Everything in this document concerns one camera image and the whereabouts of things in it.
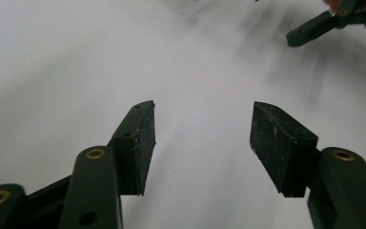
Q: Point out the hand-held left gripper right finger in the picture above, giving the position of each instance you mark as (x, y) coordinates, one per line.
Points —
(276, 143)

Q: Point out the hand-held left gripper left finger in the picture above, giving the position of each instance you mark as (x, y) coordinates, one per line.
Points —
(133, 143)

